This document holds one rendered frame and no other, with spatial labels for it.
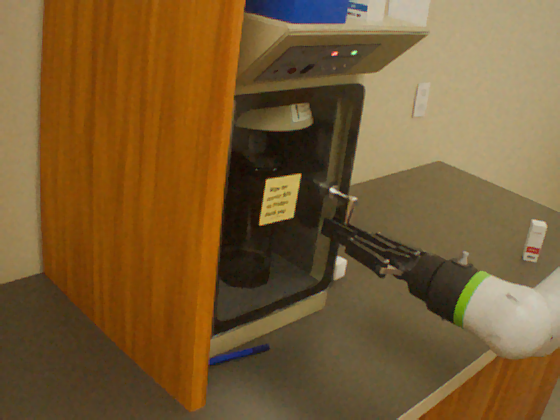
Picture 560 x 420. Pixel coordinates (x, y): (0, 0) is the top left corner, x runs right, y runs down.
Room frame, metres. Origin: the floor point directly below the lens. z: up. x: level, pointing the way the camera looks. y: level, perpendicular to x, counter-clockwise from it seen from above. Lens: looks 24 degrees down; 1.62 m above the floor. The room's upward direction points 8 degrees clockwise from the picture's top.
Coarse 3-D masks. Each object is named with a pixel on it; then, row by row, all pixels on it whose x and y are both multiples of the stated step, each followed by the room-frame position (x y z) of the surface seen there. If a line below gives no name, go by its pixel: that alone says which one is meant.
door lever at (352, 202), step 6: (336, 186) 1.06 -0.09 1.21; (330, 192) 1.05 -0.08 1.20; (336, 192) 1.05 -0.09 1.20; (330, 198) 1.05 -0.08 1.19; (342, 198) 1.04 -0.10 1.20; (348, 198) 1.03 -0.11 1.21; (354, 198) 1.03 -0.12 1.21; (348, 204) 1.02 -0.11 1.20; (354, 204) 1.02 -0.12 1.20; (348, 210) 1.02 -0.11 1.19; (354, 210) 1.03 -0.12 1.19; (342, 216) 1.03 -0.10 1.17; (348, 216) 1.02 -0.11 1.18; (342, 222) 1.02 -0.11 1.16; (348, 222) 1.02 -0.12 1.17; (342, 246) 1.02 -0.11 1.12
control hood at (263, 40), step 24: (264, 24) 0.82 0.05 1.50; (288, 24) 0.81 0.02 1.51; (312, 24) 0.83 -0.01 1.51; (336, 24) 0.87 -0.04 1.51; (360, 24) 0.91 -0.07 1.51; (384, 24) 0.96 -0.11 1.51; (408, 24) 1.01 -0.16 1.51; (240, 48) 0.85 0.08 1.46; (264, 48) 0.82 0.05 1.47; (288, 48) 0.83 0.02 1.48; (384, 48) 1.00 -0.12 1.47; (408, 48) 1.05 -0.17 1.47; (240, 72) 0.84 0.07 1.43; (360, 72) 1.05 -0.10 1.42
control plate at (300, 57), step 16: (304, 48) 0.85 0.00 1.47; (320, 48) 0.88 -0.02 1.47; (336, 48) 0.91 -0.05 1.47; (352, 48) 0.93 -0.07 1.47; (368, 48) 0.96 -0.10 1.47; (272, 64) 0.85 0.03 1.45; (288, 64) 0.88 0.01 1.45; (304, 64) 0.90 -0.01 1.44; (320, 64) 0.93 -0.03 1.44; (336, 64) 0.96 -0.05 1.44; (352, 64) 0.99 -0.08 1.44; (256, 80) 0.87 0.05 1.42
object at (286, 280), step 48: (240, 96) 0.89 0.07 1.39; (288, 96) 0.96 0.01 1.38; (336, 96) 1.04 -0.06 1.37; (240, 144) 0.89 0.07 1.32; (288, 144) 0.97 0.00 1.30; (336, 144) 1.05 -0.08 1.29; (240, 192) 0.90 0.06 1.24; (240, 240) 0.91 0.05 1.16; (288, 240) 0.99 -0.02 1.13; (240, 288) 0.92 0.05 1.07; (288, 288) 1.00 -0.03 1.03
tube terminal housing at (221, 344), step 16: (288, 80) 0.97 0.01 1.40; (304, 80) 1.00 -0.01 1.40; (320, 80) 1.02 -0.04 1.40; (336, 80) 1.05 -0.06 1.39; (352, 80) 1.08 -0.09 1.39; (304, 304) 1.06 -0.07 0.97; (320, 304) 1.10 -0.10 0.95; (272, 320) 1.00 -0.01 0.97; (288, 320) 1.03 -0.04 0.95; (224, 336) 0.92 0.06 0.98; (240, 336) 0.94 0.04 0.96; (256, 336) 0.97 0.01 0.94; (224, 352) 0.92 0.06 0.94
